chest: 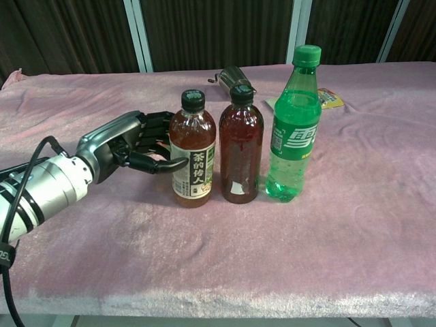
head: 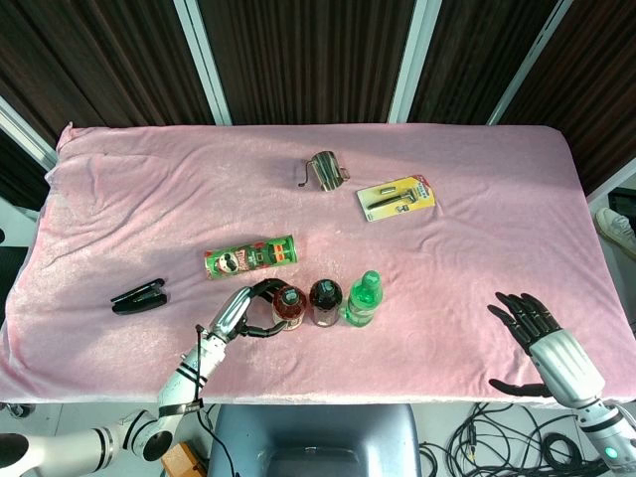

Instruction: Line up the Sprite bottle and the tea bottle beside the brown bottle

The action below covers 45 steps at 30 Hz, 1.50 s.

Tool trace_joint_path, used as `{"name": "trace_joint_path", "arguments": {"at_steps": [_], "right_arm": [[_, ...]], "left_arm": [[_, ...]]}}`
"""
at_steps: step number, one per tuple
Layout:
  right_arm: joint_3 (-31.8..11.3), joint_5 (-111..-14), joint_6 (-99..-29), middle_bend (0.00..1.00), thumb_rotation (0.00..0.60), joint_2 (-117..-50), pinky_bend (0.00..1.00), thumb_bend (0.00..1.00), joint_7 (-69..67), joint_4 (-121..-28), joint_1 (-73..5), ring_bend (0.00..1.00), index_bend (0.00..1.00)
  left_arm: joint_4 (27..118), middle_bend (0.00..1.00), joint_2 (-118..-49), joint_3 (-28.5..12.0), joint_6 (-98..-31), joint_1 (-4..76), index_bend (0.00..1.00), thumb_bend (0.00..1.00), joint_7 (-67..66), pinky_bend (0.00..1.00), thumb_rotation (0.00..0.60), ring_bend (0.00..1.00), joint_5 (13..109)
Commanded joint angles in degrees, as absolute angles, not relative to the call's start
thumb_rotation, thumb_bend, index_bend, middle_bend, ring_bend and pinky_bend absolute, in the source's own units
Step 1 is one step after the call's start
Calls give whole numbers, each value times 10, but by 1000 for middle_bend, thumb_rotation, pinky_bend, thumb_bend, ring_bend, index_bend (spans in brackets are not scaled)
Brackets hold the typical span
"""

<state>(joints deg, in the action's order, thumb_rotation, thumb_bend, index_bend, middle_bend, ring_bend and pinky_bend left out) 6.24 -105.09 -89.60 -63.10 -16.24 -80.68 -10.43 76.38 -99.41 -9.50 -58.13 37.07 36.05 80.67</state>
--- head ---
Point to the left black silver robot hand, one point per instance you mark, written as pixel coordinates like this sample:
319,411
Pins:
231,313

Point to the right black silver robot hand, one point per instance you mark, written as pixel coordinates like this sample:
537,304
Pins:
561,358

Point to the labelled brown tea bottle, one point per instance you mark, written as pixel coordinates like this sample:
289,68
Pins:
289,305

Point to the green plastic soda bottle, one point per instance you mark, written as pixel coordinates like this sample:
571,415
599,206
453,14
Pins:
365,300

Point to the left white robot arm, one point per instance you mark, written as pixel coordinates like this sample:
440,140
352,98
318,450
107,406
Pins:
184,382

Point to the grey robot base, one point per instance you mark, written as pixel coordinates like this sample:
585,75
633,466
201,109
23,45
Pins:
313,437

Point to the green chips can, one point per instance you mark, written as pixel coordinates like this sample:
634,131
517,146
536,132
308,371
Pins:
251,257

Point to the black stapler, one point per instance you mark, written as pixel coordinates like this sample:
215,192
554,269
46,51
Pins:
141,298

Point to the dark unlabelled tea bottle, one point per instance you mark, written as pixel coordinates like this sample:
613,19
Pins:
325,303

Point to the pink table cloth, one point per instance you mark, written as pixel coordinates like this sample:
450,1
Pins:
199,199

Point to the white shoe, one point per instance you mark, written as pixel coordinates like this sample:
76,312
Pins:
618,228

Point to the orange box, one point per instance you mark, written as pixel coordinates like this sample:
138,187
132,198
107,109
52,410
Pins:
181,462

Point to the razor blister pack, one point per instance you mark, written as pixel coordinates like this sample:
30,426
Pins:
392,199

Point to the white partition post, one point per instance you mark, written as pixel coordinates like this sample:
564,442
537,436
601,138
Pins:
613,184
412,59
204,59
27,134
529,59

